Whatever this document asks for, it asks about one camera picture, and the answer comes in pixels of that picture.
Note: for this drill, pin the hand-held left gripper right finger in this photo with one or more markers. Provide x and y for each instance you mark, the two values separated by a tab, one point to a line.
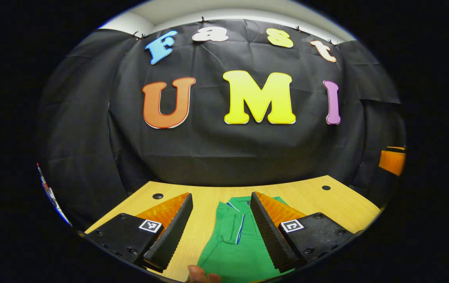
269	236

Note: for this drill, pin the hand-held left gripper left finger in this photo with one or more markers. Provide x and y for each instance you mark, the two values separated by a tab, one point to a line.
173	232

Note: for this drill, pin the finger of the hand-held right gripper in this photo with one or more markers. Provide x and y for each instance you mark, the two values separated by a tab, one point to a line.
391	162

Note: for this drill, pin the green T-shirt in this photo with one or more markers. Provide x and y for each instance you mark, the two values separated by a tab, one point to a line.
232	255

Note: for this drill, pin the black backdrop cloth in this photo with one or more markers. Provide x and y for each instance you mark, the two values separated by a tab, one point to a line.
224	157

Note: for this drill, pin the white side table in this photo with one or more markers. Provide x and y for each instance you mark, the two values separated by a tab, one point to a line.
57	206

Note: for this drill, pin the row of black cloth clips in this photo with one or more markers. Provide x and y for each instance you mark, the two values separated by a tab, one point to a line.
202	18

